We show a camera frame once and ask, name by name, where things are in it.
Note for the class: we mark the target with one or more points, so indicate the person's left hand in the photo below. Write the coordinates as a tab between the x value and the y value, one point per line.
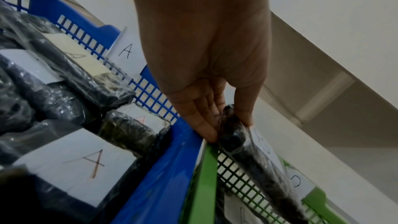
202	33

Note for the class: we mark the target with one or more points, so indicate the blue plastic mesh basket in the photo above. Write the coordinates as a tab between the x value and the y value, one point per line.
168	169

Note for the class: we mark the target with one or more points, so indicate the black item packet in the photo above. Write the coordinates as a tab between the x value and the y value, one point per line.
261	169

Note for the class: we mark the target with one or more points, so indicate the green plastic mesh basket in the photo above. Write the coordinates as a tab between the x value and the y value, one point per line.
205	181

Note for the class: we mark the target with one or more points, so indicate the white shelf unit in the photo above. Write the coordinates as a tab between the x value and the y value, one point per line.
326	9

